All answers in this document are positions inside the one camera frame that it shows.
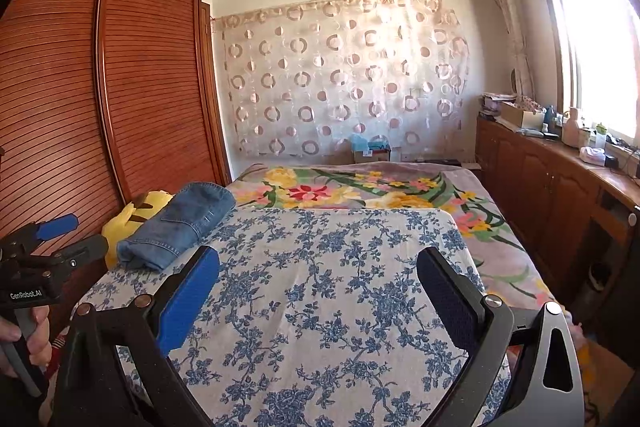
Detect wooden framed window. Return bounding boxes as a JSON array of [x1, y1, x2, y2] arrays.
[[530, 0, 640, 142]]

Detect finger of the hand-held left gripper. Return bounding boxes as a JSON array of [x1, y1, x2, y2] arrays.
[[37, 235, 110, 278], [15, 213, 80, 253]]

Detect person's left hand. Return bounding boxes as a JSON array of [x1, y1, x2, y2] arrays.
[[0, 306, 51, 378]]

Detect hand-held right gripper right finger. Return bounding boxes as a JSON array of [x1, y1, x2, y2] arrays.
[[416, 246, 586, 427]]

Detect blue denim pants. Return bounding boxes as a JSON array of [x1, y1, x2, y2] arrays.
[[116, 182, 237, 272]]

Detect stack of papers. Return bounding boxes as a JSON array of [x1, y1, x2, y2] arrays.
[[480, 93, 518, 118]]

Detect long wooden cabinet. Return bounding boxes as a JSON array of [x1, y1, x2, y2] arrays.
[[475, 114, 640, 303]]

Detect yellow plush toy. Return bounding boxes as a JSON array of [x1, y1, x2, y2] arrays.
[[101, 189, 173, 268]]

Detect circle pattern sheer curtain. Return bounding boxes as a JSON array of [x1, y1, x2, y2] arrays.
[[210, 0, 471, 160]]

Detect red white cloth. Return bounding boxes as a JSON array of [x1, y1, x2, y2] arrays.
[[47, 327, 77, 375]]

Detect open cardboard box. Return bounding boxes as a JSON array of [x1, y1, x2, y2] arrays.
[[500, 99, 547, 128]]

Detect pale pink bottle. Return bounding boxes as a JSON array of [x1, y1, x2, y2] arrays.
[[562, 107, 582, 146]]

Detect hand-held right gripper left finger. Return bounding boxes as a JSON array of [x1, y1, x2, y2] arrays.
[[50, 244, 221, 427]]

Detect pale window curtain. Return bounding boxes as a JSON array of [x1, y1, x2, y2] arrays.
[[482, 0, 536, 98]]

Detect blue floral white bed sheet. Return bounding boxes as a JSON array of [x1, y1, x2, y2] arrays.
[[75, 206, 511, 427]]

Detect wooden slatted wardrobe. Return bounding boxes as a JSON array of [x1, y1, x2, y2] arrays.
[[0, 0, 233, 323]]

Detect colourful flower print blanket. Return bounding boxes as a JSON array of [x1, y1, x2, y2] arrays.
[[232, 162, 586, 348]]

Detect dark round bucket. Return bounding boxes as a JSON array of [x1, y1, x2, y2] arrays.
[[587, 262, 612, 292]]

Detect cardboard box with blue items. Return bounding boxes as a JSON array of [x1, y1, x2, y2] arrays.
[[350, 134, 393, 164]]

